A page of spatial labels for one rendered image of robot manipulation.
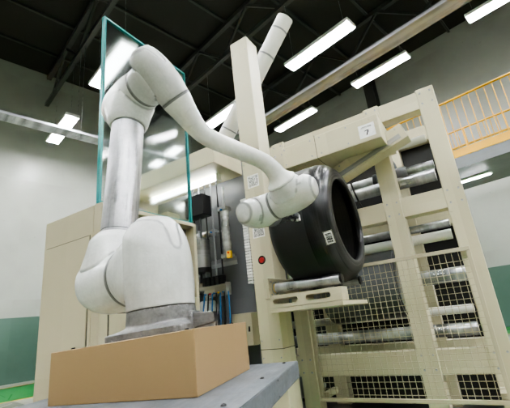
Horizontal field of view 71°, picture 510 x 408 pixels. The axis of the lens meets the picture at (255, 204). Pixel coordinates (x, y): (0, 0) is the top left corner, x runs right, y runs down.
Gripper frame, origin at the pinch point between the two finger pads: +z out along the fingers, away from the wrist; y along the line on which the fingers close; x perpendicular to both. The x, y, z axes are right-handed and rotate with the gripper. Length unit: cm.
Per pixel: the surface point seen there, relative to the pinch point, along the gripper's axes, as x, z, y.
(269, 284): 26.6, 11.4, 25.2
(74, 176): -340, 451, 845
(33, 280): -62, 335, 863
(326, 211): -0.1, 7.5, -11.7
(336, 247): 15.6, 10.7, -11.4
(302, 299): 35.6, 10.1, 9.3
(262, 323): 45, 19, 38
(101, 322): 28, -58, 57
